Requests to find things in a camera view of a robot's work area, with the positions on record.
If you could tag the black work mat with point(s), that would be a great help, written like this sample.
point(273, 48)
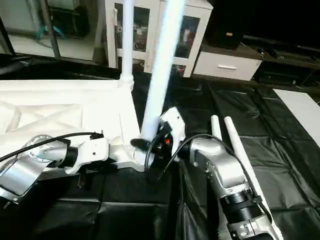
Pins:
point(280, 165)

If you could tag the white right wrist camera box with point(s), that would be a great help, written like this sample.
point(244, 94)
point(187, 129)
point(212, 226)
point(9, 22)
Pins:
point(173, 122)

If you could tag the white flat board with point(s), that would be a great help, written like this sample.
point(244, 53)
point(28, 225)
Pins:
point(302, 107)

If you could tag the blue floor stand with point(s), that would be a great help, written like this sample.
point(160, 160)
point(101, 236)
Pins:
point(50, 32)

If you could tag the dark low sideboard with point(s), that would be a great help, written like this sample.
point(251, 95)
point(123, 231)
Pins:
point(285, 55)

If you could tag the large black box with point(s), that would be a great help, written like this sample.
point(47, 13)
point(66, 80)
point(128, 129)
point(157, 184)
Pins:
point(227, 22)

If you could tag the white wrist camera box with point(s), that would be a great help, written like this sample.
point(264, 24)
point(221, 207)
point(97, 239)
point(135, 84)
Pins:
point(173, 122)
point(92, 150)

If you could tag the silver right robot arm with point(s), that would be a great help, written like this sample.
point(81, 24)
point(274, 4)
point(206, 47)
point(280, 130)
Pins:
point(225, 170)

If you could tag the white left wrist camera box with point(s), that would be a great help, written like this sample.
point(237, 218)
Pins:
point(92, 150)

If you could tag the white plastic table leg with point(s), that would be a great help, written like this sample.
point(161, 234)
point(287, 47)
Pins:
point(250, 175)
point(216, 127)
point(162, 65)
point(127, 40)

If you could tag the white drawer unit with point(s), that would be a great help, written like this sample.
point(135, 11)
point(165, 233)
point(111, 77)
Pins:
point(227, 66)

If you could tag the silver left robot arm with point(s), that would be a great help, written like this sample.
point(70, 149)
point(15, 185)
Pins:
point(30, 167)

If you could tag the white glass-door cabinet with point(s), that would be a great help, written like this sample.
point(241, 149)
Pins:
point(145, 30)

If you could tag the white plastic table top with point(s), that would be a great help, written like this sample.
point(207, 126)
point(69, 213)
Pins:
point(65, 107)

